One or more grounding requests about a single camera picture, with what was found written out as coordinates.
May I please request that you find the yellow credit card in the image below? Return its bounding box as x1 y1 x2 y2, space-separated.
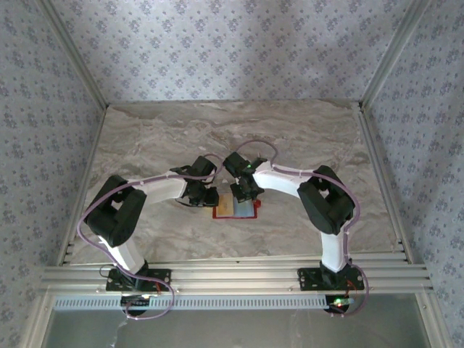
216 194 236 218

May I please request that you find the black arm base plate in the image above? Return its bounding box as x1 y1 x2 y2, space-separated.
105 268 173 293
297 267 365 293

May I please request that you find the aluminium side rail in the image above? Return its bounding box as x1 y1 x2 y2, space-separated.
357 104 415 262
57 107 109 268

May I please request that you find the red leather card holder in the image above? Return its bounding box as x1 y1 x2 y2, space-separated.
212 193 263 220

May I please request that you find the black controller board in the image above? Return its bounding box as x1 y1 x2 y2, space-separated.
120 294 160 317
325 295 355 315

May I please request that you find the grey slotted cable duct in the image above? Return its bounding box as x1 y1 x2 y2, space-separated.
53 293 360 312

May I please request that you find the shiny credit card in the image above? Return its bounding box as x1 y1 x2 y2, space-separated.
233 199 255 218

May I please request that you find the aluminium frame post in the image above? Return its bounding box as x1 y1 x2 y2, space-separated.
38 0 110 109
360 0 434 109

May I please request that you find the aluminium mounting rail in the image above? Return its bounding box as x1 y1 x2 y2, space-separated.
38 252 435 295

